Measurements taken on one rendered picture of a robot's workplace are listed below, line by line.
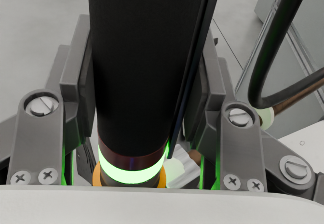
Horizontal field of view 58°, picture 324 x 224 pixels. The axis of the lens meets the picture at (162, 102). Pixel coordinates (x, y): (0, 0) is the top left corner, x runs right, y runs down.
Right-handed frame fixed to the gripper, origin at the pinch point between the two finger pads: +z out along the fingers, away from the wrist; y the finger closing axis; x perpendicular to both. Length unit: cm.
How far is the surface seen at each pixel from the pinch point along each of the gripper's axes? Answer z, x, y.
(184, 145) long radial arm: 31, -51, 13
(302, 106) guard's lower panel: 69, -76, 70
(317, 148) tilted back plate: 21, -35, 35
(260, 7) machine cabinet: 276, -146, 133
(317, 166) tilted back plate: 18, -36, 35
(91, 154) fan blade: 25, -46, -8
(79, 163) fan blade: 32, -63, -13
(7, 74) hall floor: 163, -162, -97
